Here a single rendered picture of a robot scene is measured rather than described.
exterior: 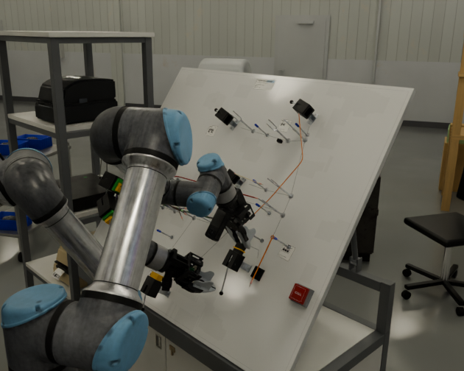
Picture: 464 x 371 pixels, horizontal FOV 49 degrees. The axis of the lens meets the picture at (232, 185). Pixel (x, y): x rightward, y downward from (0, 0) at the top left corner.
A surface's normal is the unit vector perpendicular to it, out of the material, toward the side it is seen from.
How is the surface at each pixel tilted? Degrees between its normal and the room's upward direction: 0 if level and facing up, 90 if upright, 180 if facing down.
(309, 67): 90
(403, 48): 90
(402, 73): 90
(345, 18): 90
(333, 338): 0
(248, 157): 54
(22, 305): 7
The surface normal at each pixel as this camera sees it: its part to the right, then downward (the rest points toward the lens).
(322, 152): -0.58, -0.40
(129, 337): 0.93, 0.22
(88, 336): -0.22, -0.31
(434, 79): -0.33, 0.27
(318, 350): 0.01, -0.96
